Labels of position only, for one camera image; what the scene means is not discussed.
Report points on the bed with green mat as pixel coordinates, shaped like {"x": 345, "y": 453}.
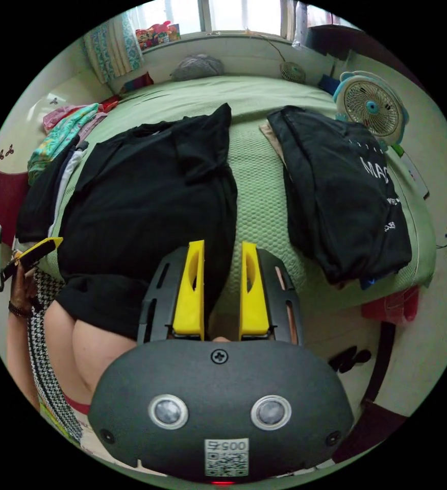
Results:
{"x": 261, "y": 183}

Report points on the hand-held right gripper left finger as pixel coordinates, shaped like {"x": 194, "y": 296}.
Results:
{"x": 190, "y": 294}

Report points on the person's left forearm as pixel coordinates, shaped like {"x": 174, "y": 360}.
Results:
{"x": 17, "y": 352}

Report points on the person's left hand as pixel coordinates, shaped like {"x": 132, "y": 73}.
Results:
{"x": 21, "y": 287}

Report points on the patterned curtain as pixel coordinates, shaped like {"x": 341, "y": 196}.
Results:
{"x": 110, "y": 51}

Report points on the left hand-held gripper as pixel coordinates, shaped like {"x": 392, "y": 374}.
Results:
{"x": 10, "y": 272}

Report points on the grey pillow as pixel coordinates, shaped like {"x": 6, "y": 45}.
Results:
{"x": 196, "y": 67}

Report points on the black t-shirt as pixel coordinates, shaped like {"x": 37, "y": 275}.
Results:
{"x": 143, "y": 199}

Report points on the pile of colourful clothes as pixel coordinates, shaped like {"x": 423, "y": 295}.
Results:
{"x": 61, "y": 138}

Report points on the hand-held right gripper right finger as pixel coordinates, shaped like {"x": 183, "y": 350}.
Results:
{"x": 251, "y": 298}

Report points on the window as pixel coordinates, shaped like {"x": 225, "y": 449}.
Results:
{"x": 223, "y": 15}

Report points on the red bag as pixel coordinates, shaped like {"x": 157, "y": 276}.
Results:
{"x": 393, "y": 306}

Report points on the person's body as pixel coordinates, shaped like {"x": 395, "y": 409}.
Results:
{"x": 85, "y": 344}

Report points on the pile of dark clothes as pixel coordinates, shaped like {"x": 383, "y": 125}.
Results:
{"x": 342, "y": 199}

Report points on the white and blue fan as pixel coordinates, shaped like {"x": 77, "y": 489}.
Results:
{"x": 371, "y": 105}

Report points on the small green fan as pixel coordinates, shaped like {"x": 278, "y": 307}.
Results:
{"x": 292, "y": 71}

